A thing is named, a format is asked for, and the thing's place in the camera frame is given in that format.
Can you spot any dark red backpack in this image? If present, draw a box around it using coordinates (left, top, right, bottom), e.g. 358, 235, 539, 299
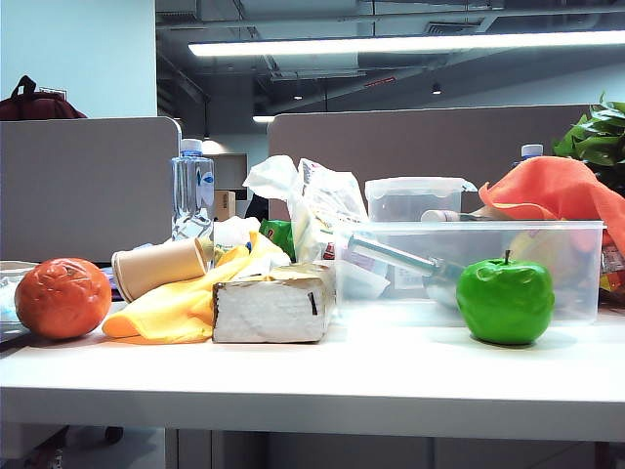
0, 74, 89, 121

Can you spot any white cylindrical roll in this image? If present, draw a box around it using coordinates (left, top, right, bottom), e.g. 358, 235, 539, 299
421, 208, 461, 224

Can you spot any metal ice scoop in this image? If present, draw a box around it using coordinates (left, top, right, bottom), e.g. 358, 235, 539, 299
347, 232, 473, 310

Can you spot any clear plastic wrapped pack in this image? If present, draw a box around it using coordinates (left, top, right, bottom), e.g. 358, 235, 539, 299
0, 260, 40, 338

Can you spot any white plastic snack bag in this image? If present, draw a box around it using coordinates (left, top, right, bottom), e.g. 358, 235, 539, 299
242, 154, 370, 265

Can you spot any orange toy fruit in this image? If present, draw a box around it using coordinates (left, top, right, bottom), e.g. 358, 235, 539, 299
14, 257, 113, 341

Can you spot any green potted plant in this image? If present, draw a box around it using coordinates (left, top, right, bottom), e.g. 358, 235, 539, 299
551, 91, 625, 197

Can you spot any green toy apple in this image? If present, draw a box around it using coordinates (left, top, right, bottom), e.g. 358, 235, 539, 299
455, 249, 557, 346

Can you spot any orange cloth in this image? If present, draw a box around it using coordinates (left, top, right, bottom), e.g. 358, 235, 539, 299
478, 155, 625, 246

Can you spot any grey desk partition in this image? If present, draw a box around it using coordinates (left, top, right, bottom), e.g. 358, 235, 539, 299
0, 115, 182, 264

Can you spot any long ceiling light strip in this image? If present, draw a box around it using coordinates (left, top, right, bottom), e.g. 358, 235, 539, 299
187, 29, 625, 58

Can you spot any crumpled white plastic bag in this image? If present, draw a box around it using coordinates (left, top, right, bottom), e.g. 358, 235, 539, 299
213, 215, 261, 249

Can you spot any small lidded plastic container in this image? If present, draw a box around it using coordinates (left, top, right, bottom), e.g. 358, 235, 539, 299
364, 176, 479, 224

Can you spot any water bottle white cap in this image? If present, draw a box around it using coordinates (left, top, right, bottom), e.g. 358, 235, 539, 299
512, 143, 545, 168

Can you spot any beige paper cup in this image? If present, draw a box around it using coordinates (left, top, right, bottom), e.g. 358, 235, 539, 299
110, 236, 210, 304

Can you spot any colourful snack packet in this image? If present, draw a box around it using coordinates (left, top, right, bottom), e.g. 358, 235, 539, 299
598, 242, 625, 305

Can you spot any yellow cloth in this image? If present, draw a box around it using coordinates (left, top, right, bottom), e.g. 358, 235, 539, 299
101, 230, 291, 346

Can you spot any large transparent plastic box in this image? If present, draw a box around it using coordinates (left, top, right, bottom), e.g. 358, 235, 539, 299
333, 220, 608, 327

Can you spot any white tissue box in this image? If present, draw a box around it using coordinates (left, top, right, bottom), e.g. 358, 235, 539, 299
212, 262, 338, 345

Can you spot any brown desk partition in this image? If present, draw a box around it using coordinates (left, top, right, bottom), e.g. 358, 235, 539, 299
267, 104, 595, 225

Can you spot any brown cardboard box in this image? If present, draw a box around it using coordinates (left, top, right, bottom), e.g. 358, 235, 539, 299
213, 190, 237, 223

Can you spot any clear water bottle blue label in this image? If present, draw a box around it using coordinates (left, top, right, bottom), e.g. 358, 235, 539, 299
170, 138, 217, 256

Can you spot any green snack packet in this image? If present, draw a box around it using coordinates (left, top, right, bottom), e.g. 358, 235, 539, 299
257, 218, 297, 261

